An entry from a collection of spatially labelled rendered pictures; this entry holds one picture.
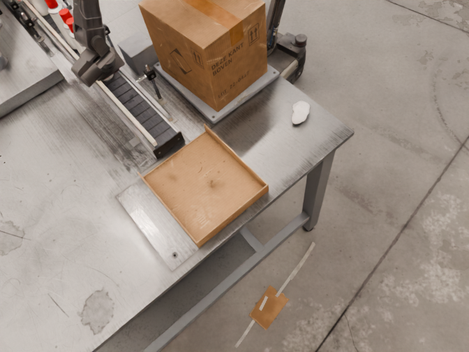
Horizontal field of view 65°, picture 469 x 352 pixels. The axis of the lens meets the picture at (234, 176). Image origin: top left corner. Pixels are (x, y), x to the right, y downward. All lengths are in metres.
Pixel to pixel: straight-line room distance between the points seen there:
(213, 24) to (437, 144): 1.57
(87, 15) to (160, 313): 1.15
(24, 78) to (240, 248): 1.08
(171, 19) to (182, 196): 0.51
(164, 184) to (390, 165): 1.38
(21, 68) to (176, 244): 0.93
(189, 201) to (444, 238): 1.36
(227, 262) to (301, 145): 0.71
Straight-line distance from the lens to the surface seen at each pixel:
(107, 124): 1.35
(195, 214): 1.07
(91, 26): 1.11
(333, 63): 2.59
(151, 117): 1.24
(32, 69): 1.60
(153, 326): 1.67
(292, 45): 2.27
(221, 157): 1.15
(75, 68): 1.16
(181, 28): 1.11
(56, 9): 1.49
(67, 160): 1.33
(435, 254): 2.03
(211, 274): 1.65
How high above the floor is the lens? 1.80
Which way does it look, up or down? 61 degrees down
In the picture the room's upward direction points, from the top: 12 degrees counter-clockwise
